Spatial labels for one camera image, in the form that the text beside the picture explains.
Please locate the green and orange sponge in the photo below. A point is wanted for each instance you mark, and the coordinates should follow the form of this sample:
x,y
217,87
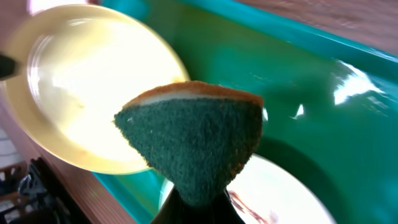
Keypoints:
x,y
197,135

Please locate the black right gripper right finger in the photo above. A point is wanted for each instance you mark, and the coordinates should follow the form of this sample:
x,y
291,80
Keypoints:
x,y
224,212

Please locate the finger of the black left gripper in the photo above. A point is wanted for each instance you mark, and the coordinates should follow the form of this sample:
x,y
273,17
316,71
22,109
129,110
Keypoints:
x,y
8,67

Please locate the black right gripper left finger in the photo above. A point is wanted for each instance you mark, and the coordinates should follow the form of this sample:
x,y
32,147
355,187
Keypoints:
x,y
172,211

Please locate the yellow plate with sauce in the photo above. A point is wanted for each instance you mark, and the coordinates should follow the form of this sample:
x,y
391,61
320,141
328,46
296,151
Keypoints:
x,y
78,65

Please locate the white plate with sauce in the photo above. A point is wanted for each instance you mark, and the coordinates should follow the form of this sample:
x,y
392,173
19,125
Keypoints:
x,y
265,193

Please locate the teal plastic tray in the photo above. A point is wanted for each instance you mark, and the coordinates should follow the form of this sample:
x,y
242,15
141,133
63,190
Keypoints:
x,y
330,103

